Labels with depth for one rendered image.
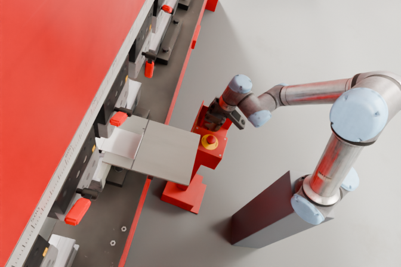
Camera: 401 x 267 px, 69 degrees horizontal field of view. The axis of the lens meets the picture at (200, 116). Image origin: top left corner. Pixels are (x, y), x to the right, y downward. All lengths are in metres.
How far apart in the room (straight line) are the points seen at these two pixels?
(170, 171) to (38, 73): 0.62
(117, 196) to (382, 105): 0.77
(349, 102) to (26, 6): 0.65
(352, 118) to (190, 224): 1.35
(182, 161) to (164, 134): 0.11
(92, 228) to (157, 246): 0.92
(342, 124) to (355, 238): 1.68
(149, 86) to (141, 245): 0.99
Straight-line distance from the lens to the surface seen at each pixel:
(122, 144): 0.91
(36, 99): 0.35
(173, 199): 1.82
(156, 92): 1.19
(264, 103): 1.05
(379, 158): 2.86
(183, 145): 0.93
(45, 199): 0.49
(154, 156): 0.90
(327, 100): 0.98
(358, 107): 0.75
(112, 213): 0.97
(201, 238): 1.90
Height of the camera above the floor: 1.82
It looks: 55 degrees down
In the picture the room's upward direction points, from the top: 23 degrees clockwise
